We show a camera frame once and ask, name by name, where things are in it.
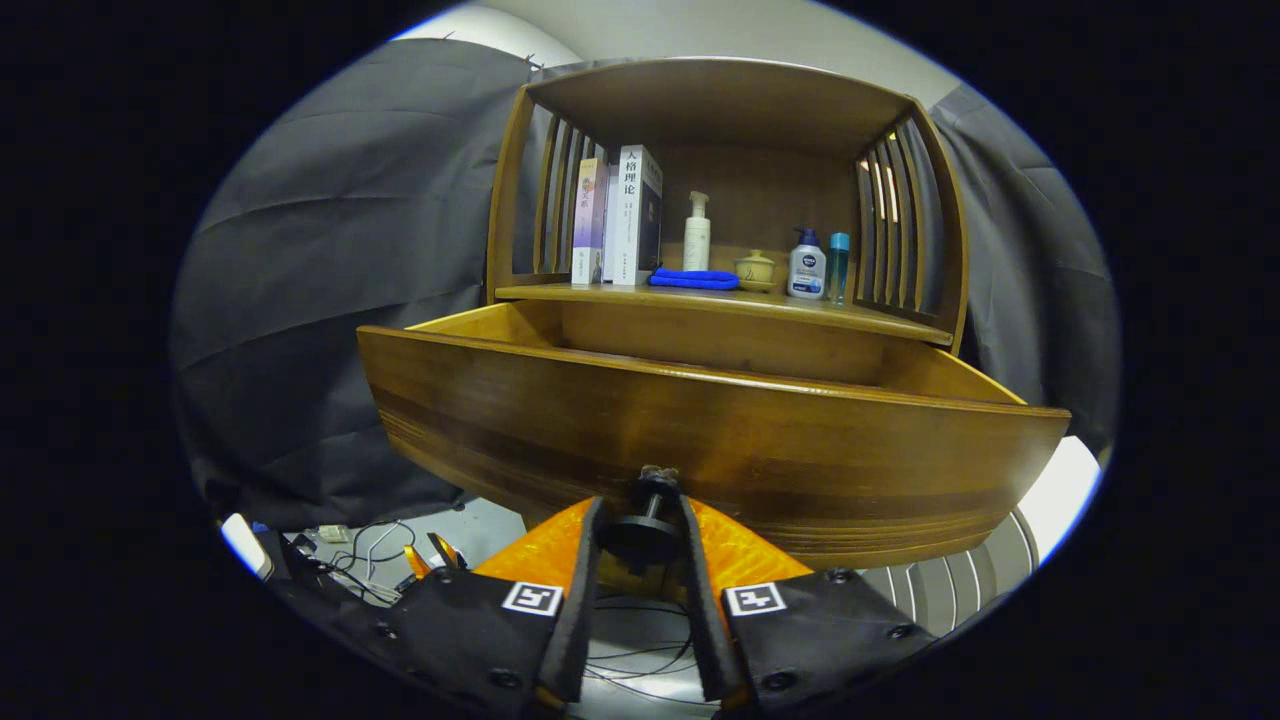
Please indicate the white device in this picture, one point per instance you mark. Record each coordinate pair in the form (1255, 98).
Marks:
(245, 545)

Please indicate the white box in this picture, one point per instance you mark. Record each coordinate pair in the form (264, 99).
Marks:
(1065, 490)

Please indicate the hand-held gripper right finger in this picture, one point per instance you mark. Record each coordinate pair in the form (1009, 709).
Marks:
(703, 600)

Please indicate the white ribbed panel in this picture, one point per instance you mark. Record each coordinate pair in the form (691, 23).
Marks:
(960, 585)

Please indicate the black round drawer knob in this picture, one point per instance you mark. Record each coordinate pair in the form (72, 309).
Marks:
(640, 535)

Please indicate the white book with portrait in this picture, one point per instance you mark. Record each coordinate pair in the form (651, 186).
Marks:
(628, 220)

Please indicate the wooden countertop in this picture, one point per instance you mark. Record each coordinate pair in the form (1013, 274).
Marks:
(720, 297)

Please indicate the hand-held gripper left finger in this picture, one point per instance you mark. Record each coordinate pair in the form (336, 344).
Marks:
(580, 600)

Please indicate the blue folded cloth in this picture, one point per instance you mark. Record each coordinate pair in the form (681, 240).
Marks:
(693, 280)

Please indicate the orange black tool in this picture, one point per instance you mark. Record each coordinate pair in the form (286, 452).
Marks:
(440, 552)

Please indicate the white power strip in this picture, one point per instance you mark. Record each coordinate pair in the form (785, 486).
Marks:
(333, 533)

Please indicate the teal glass bottle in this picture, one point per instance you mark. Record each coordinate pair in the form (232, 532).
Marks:
(838, 265)

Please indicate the purple book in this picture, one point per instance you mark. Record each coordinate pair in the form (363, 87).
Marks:
(588, 220)

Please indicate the yellow lidded teacup with saucer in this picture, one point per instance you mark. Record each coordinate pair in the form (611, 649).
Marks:
(755, 272)

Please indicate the brown wooden drawer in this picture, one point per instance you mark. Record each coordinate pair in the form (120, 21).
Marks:
(700, 440)

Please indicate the white bottle with blue pump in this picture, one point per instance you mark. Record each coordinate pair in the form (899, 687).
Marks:
(806, 270)

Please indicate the brown wooden cabinet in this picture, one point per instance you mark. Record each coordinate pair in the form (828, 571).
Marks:
(720, 100)

